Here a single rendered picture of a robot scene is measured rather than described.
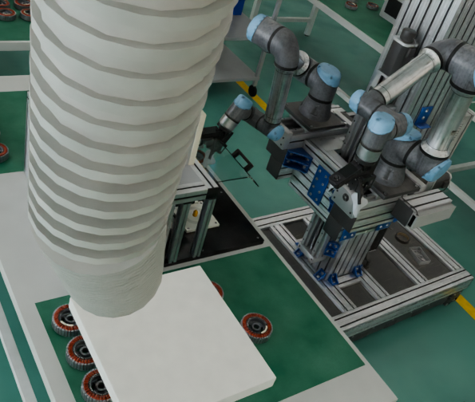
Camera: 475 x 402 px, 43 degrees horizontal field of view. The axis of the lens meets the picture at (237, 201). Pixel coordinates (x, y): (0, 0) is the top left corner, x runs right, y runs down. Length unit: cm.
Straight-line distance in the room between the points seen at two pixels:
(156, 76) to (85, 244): 24
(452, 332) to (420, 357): 34
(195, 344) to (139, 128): 94
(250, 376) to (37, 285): 94
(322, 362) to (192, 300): 74
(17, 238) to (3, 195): 24
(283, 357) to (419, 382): 138
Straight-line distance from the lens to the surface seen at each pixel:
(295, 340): 212
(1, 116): 287
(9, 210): 236
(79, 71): 48
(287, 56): 237
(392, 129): 192
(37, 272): 213
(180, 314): 145
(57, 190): 61
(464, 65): 221
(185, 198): 196
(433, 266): 369
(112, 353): 135
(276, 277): 230
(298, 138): 276
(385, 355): 333
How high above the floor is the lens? 228
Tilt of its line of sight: 36 degrees down
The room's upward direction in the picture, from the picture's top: 18 degrees clockwise
